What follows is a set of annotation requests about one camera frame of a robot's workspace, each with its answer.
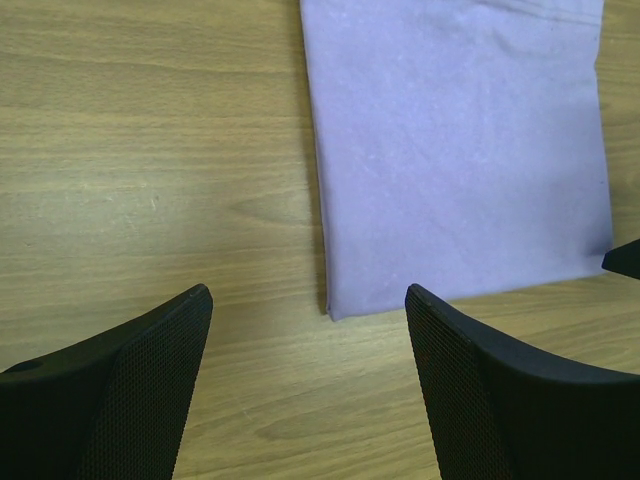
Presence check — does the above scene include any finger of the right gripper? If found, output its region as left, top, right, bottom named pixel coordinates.
left=601, top=239, right=640, bottom=280

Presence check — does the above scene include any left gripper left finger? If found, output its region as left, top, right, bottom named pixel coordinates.
left=1, top=284, right=213, bottom=479

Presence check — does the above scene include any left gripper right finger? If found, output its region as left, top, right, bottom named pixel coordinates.
left=405, top=284, right=639, bottom=479

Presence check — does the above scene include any purple t shirt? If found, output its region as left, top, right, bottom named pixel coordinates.
left=300, top=1, right=613, bottom=320

